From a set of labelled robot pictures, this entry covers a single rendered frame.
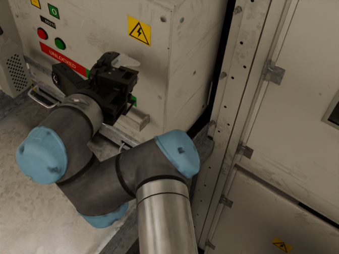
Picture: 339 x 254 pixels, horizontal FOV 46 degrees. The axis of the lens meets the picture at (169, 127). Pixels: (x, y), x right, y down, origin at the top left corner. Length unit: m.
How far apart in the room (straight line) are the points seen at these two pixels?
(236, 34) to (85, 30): 0.33
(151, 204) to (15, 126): 0.79
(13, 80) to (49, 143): 0.58
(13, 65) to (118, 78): 0.46
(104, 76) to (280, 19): 0.37
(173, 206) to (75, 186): 0.17
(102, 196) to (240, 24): 0.48
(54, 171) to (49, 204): 0.52
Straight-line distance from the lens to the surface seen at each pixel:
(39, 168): 0.60
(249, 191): 1.26
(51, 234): 1.07
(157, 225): 0.52
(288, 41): 0.83
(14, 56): 1.12
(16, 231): 1.10
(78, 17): 0.92
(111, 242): 0.99
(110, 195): 0.62
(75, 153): 0.61
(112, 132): 1.12
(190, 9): 0.77
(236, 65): 0.96
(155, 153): 0.57
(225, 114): 1.09
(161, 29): 0.76
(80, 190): 0.63
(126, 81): 0.72
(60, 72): 0.77
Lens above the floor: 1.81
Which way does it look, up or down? 53 degrees down
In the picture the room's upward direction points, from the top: 5 degrees clockwise
